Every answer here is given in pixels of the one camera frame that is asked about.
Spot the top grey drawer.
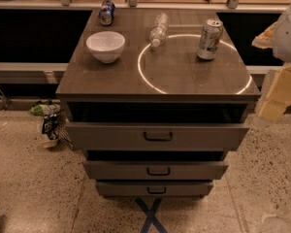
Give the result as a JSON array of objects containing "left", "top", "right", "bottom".
[{"left": 66, "top": 122, "right": 248, "bottom": 151}]

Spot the grey drawer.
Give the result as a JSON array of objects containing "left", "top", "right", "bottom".
[
  {"left": 96, "top": 181, "right": 213, "bottom": 197},
  {"left": 66, "top": 122, "right": 248, "bottom": 151},
  {"left": 83, "top": 160, "right": 228, "bottom": 181}
]

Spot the black snack bag on floor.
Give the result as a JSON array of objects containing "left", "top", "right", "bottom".
[{"left": 42, "top": 114, "right": 59, "bottom": 140}]

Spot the blue pepsi can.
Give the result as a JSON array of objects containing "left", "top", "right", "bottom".
[{"left": 98, "top": 0, "right": 115, "bottom": 26}]

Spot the clear plastic water bottle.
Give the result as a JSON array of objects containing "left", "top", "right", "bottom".
[{"left": 149, "top": 13, "right": 169, "bottom": 48}]

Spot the white bowl on floor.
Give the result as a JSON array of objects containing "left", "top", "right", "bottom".
[{"left": 41, "top": 139, "right": 58, "bottom": 149}]

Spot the white ceramic bowl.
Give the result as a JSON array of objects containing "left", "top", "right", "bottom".
[{"left": 86, "top": 31, "right": 125, "bottom": 63}]

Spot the green snack bag on floor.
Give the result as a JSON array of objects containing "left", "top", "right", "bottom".
[{"left": 29, "top": 104, "right": 61, "bottom": 116}]

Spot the grey drawer cabinet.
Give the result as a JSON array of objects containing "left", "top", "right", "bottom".
[{"left": 55, "top": 7, "right": 262, "bottom": 199}]

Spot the middle grey drawer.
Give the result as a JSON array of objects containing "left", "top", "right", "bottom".
[{"left": 83, "top": 160, "right": 228, "bottom": 181}]

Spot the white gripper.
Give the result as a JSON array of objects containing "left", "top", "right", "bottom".
[{"left": 252, "top": 4, "right": 291, "bottom": 123}]

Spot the bottom grey drawer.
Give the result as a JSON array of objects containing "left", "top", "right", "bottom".
[{"left": 96, "top": 181, "right": 213, "bottom": 197}]

